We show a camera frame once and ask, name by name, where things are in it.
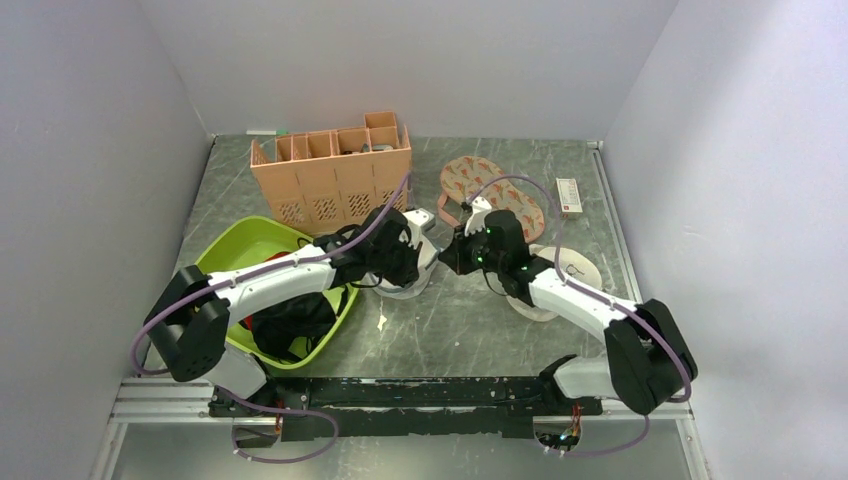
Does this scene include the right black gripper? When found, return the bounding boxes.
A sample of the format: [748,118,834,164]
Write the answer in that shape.
[440,221,506,275]

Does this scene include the white round mesh laundry bag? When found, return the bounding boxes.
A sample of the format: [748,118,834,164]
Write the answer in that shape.
[374,263,435,300]

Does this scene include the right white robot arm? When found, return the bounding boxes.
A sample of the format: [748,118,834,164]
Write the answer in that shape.
[439,210,697,415]

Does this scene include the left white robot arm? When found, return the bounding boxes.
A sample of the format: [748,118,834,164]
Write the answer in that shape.
[141,207,438,416]

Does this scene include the small white red box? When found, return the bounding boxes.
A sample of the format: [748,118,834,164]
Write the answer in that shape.
[556,178,583,217]

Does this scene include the orange plastic organizer box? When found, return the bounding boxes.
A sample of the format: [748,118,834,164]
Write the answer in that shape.
[249,111,412,234]

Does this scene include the black garment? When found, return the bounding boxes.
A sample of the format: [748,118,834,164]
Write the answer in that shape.
[239,289,349,362]

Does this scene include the green plastic basin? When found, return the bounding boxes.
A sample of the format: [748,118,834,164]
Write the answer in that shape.
[196,216,359,370]

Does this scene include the green white marker pen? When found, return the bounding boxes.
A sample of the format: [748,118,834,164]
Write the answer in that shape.
[245,130,291,138]

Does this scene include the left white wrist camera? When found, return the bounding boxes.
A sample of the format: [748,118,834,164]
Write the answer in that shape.
[399,209,435,247]

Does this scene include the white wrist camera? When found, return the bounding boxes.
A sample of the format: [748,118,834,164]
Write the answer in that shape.
[399,209,435,247]
[464,195,493,237]

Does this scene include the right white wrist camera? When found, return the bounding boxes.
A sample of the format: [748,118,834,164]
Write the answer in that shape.
[464,195,493,237]

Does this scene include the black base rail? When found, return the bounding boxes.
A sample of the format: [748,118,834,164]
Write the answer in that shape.
[209,369,602,441]

